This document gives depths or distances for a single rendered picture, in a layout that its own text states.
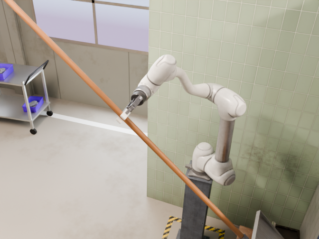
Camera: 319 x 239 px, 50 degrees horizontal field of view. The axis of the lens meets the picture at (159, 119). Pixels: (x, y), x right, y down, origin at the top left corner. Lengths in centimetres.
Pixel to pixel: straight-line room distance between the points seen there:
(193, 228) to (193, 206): 28
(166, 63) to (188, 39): 98
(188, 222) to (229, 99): 138
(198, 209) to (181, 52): 132
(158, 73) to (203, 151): 97
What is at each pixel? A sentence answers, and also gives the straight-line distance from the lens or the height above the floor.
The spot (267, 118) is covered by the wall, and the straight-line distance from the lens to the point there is 293.
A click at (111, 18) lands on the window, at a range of 471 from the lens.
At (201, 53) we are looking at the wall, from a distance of 277.
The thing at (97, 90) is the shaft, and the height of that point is 208.
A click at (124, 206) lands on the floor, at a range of 387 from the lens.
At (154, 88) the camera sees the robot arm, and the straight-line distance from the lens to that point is 190.
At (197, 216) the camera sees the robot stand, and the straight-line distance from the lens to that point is 307.
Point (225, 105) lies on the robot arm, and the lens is 218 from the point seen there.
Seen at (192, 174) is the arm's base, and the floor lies 102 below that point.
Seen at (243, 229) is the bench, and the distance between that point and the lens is 305.
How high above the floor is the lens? 291
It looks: 35 degrees down
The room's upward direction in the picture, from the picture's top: 2 degrees clockwise
